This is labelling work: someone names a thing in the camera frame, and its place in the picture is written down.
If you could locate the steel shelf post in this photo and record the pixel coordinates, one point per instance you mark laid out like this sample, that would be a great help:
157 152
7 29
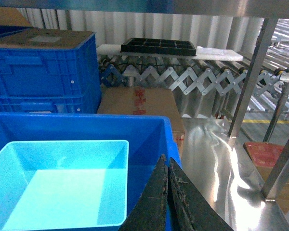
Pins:
262 43

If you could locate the brown cardboard sheet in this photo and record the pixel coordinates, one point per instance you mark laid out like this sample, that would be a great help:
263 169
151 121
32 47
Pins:
16 33

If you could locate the black compartment tray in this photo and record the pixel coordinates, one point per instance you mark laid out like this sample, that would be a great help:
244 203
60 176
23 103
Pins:
159 46

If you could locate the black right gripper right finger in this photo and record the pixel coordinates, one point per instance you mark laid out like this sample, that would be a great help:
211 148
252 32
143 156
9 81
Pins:
188 208

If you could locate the expandable roller conveyor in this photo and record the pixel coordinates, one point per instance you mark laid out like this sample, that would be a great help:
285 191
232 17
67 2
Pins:
200 87

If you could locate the red topped cardboard box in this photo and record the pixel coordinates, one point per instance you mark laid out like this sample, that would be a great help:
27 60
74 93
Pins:
264 156

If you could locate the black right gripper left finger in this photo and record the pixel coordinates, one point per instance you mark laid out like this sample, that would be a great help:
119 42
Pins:
149 214

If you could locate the white foam board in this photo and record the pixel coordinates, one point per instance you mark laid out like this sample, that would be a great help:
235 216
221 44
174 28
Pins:
201 53

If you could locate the stacked blue crates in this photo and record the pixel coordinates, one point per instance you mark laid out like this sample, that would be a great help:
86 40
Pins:
51 81

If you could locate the light turquoise plastic bin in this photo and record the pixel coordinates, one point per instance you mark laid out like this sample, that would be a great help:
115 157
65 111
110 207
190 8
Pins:
63 185

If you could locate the large blue plastic crate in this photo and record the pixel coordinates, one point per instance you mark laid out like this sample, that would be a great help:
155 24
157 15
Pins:
148 136

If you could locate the brown cardboard box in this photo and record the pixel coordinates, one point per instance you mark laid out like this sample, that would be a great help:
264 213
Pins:
144 102

